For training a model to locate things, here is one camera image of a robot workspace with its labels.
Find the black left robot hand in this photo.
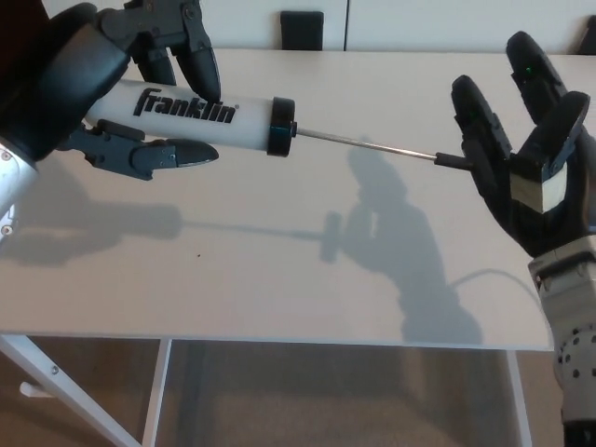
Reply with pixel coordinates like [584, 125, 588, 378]
[0, 0, 223, 183]

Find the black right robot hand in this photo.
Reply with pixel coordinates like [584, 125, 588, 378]
[450, 31, 596, 257]

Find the white Franklin air pump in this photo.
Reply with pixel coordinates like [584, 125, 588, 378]
[82, 79, 476, 169]

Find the dark brown wooden panel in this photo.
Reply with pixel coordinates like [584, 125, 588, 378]
[0, 0, 60, 80]

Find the white cabinet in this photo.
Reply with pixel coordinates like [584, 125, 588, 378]
[199, 0, 596, 56]

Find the white metal desk leg frame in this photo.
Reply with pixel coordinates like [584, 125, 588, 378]
[0, 334, 174, 447]
[506, 348, 533, 447]

